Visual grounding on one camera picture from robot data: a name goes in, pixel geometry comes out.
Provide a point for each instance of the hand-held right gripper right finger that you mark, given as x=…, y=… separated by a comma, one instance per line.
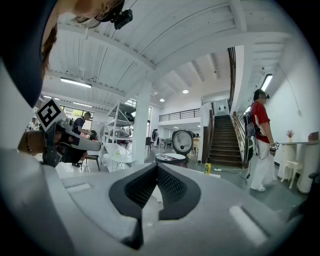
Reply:
x=212, y=212

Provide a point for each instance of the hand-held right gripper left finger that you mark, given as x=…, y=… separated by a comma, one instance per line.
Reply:
x=100, y=200

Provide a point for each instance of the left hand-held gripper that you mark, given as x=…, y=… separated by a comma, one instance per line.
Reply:
x=50, y=115

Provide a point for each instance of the person's left forearm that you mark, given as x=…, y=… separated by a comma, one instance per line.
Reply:
x=38, y=142

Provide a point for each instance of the brown seat chair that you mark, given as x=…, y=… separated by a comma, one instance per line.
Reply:
x=91, y=157

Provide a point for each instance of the pale green bottle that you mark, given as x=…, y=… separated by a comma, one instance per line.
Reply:
x=118, y=152

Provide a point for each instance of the white shelf rack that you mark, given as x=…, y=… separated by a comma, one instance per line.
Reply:
x=117, y=122

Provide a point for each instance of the white round side table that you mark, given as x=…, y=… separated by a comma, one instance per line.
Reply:
x=123, y=158

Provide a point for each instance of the white power strip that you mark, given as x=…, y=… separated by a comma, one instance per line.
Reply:
x=217, y=169

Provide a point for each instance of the yellow oil bottle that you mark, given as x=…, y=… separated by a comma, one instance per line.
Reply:
x=207, y=168

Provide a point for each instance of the white column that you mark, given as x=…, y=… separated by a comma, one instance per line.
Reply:
x=141, y=125

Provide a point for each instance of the ceiling strip light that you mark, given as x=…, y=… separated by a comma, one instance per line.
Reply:
x=75, y=82
x=267, y=82

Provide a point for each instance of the wooden stool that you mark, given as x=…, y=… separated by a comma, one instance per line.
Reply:
x=196, y=143

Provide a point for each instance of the dark wooden staircase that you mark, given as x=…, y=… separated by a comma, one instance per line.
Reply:
x=225, y=140

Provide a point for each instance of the maroon rice cooker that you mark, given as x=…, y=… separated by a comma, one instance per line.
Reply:
x=182, y=142

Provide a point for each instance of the black office chair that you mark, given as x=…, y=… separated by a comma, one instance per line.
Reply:
x=305, y=202

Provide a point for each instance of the white ornate stool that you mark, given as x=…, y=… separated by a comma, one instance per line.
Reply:
x=293, y=164

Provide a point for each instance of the black balcony railing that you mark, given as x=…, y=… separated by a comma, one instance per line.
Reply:
x=180, y=114

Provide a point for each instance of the small vase with dried plant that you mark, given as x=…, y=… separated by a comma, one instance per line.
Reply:
x=290, y=136

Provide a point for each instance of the white console table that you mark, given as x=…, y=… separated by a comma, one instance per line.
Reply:
x=310, y=155

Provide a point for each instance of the person's dark top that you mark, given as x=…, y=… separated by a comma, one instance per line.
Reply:
x=22, y=50

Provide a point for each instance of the brown box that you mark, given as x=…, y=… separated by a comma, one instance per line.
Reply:
x=313, y=137

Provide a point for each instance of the person's face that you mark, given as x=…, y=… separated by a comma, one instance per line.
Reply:
x=85, y=7

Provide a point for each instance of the black head-worn camera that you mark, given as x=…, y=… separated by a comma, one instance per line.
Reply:
x=123, y=18

